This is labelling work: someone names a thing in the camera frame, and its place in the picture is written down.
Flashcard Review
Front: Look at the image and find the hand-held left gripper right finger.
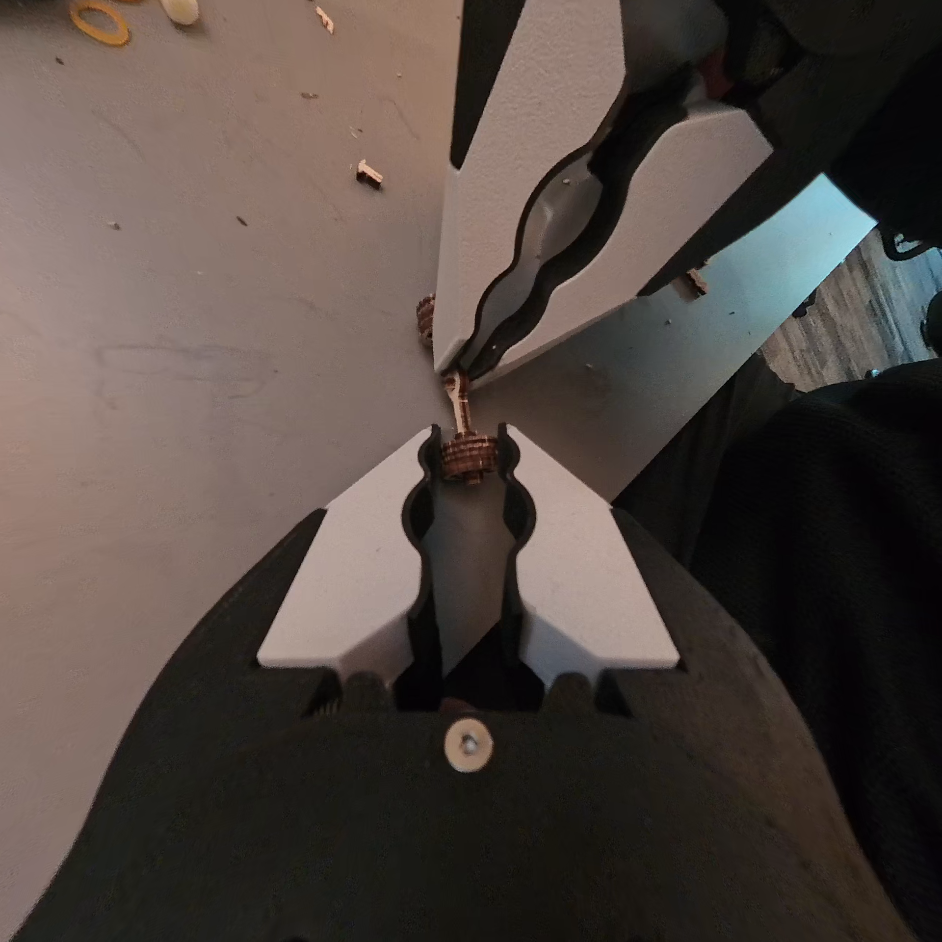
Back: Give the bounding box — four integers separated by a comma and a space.
497, 421, 681, 694

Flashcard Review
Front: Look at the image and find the thin tan ring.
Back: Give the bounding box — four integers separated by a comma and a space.
69, 0, 132, 47

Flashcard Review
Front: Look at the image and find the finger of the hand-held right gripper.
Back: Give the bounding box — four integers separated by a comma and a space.
470, 102, 775, 390
433, 0, 632, 374

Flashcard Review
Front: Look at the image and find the person's black-clothed body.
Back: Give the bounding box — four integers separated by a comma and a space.
611, 353, 942, 942

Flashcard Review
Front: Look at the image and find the wooden wheel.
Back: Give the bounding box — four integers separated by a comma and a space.
414, 292, 501, 488

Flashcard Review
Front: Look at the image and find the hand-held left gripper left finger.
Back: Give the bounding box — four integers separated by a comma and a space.
256, 423, 444, 684

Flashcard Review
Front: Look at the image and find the person's right forearm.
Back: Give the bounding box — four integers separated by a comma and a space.
828, 44, 942, 255

